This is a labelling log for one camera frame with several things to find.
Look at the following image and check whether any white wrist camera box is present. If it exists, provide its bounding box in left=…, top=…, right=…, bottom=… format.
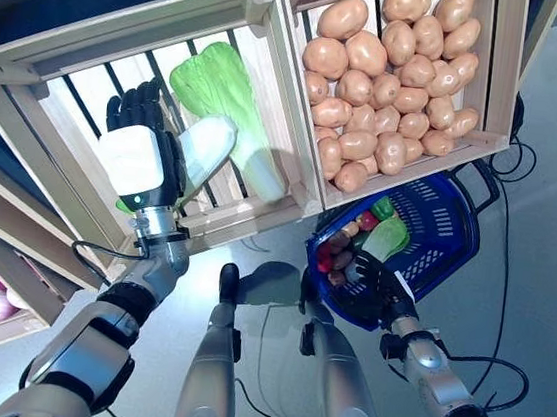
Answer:
left=90, top=120, right=171, bottom=216

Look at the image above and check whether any red bell pepper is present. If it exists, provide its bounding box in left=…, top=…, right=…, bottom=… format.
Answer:
left=314, top=250, right=335, bottom=275

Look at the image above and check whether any red apple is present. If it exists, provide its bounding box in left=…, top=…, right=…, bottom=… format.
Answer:
left=358, top=210, right=381, bottom=232

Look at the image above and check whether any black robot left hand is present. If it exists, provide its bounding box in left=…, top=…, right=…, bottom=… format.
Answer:
left=96, top=76, right=198, bottom=204

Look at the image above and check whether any silver robot right leg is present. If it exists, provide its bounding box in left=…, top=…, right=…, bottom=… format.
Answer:
left=286, top=291, right=398, bottom=417

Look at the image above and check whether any blue plastic shopping basket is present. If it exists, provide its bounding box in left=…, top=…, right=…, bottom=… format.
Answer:
left=295, top=144, right=505, bottom=344

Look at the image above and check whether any green bell pepper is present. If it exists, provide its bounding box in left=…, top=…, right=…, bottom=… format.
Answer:
left=368, top=194, right=397, bottom=222

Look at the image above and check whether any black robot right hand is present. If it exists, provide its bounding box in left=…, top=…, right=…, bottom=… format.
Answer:
left=338, top=253, right=407, bottom=329

